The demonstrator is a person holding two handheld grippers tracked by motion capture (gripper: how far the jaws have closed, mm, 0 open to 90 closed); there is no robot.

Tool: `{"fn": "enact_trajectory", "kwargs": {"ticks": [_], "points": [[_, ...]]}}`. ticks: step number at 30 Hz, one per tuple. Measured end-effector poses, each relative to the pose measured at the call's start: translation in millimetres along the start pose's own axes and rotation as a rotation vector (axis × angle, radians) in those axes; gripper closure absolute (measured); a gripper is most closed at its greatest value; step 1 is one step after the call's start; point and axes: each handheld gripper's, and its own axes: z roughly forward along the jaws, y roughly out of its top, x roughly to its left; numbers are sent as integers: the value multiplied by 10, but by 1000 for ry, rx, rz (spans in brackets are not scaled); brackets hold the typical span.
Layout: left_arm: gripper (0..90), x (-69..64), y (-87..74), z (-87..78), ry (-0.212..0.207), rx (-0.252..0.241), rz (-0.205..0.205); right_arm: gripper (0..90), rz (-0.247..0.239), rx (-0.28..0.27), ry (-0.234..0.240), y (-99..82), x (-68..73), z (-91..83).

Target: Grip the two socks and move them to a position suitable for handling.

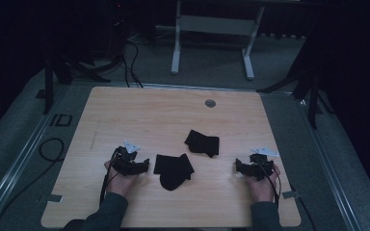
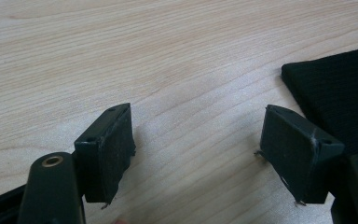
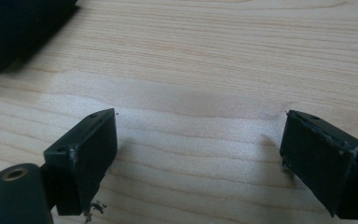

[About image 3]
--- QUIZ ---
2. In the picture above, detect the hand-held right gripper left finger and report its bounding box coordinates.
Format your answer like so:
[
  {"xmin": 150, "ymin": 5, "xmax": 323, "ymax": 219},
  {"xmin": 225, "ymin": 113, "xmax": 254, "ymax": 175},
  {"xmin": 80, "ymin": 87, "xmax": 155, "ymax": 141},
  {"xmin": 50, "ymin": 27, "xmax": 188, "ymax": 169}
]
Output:
[{"xmin": 43, "ymin": 107, "xmax": 118, "ymax": 217}]

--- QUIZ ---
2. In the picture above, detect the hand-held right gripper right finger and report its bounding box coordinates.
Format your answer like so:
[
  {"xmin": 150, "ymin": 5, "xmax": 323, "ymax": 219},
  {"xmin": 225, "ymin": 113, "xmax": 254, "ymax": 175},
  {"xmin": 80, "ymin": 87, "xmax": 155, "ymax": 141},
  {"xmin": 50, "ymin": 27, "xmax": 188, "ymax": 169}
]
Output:
[{"xmin": 279, "ymin": 109, "xmax": 358, "ymax": 221}]

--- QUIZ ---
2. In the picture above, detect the dark cloth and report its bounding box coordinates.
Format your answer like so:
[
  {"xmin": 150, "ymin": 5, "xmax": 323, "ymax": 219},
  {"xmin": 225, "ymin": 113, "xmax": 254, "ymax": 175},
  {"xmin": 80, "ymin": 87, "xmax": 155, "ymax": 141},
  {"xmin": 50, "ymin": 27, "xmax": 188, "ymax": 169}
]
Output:
[{"xmin": 0, "ymin": 0, "xmax": 79, "ymax": 86}]

